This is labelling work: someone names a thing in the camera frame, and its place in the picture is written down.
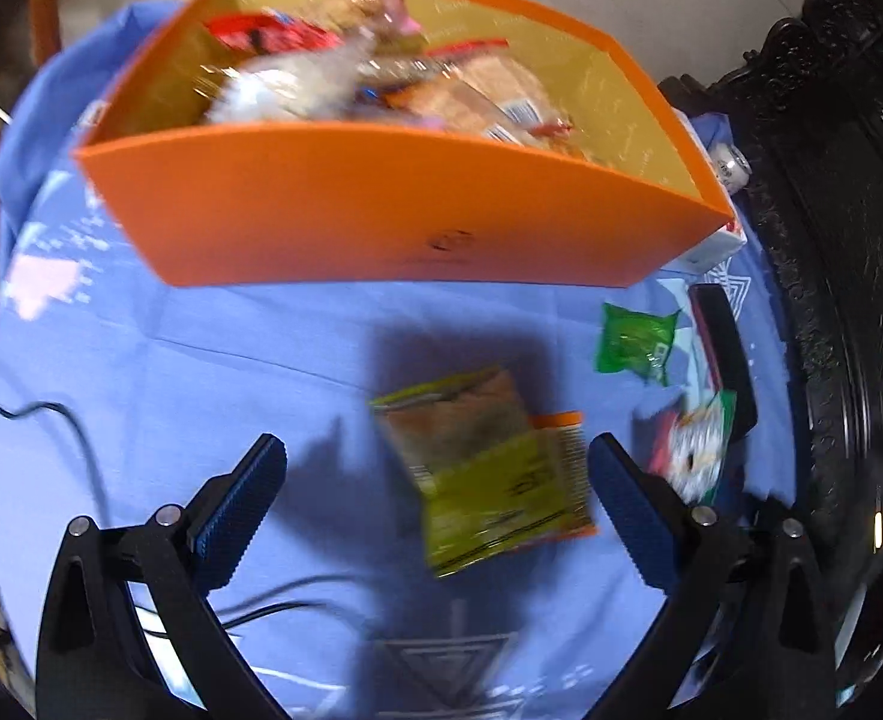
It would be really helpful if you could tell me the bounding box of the green snack packet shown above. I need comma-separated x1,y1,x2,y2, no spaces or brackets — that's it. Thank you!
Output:
594,302,679,387

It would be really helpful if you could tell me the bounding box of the orange rice cake packet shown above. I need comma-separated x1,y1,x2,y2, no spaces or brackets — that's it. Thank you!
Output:
370,366,583,494

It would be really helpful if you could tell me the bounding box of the white marshmallow snack bag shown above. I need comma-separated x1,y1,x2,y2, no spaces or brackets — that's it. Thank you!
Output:
204,43,371,125

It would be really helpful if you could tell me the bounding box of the pink biscuit bag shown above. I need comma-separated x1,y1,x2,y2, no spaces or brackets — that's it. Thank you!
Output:
305,0,422,39

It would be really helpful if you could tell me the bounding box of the green yellow cracker packet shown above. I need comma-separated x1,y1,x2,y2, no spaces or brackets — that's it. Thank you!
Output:
417,411,597,577

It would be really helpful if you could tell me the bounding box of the barcode bread packet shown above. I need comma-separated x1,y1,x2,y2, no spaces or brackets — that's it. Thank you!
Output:
382,43,573,148

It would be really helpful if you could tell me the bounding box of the round cracker packet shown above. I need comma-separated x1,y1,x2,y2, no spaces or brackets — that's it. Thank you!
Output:
648,390,736,505

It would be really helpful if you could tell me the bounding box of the black smartphone red case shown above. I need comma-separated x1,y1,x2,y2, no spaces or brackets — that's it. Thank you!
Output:
689,283,757,442

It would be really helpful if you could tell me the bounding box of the blue patterned tablecloth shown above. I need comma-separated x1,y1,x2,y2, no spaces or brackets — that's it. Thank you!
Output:
0,2,702,718

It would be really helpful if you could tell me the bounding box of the floral tissue pack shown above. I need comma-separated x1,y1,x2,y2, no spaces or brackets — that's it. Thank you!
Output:
665,218,747,277

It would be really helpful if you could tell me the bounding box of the white drink can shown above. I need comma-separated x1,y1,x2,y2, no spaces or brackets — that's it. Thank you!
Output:
708,142,752,195

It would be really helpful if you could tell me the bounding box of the orange cardboard box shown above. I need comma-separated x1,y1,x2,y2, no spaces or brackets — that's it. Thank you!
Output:
76,0,734,288

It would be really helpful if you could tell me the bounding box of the dark carved wooden sofa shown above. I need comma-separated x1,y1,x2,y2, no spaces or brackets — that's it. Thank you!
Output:
661,0,883,718

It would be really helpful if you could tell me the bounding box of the red snack packet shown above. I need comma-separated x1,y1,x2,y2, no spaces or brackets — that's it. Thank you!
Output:
204,10,343,55

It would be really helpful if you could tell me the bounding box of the black cable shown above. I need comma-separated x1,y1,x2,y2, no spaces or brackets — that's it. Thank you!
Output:
0,395,368,639

